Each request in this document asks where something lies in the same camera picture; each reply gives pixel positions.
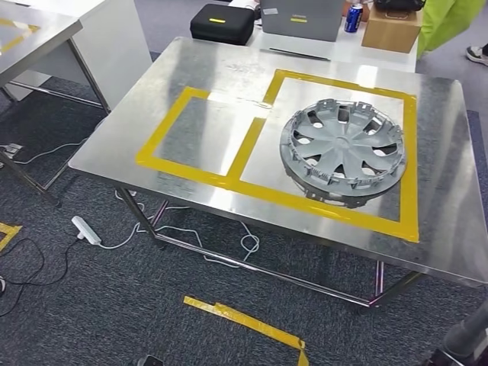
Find grey plastic wheel cover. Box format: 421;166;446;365
279;98;407;209

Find steel workbench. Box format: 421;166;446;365
69;36;488;309

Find yellow floor tape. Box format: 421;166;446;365
0;222;23;252
183;296;309;366

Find black carrying case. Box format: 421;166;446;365
189;4;256;47

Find grey laptop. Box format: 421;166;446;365
260;0;346;43

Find white power strip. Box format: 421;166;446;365
72;216;103;247

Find white table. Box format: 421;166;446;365
229;0;419;73

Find blue drink can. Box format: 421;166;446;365
344;4;364;34

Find brown cardboard box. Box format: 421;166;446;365
361;5;424;54

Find black device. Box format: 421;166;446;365
373;0;426;12

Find steel table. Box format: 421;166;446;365
0;0;111;207

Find grey floor socket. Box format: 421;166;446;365
0;143;23;159

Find person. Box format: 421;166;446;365
416;0;488;68

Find yellow tape rectangle frame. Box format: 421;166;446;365
135;69;419;243

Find white cable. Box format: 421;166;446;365
100;191;260;268
14;139;88;165

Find black cable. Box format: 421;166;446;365
0;236;81;319

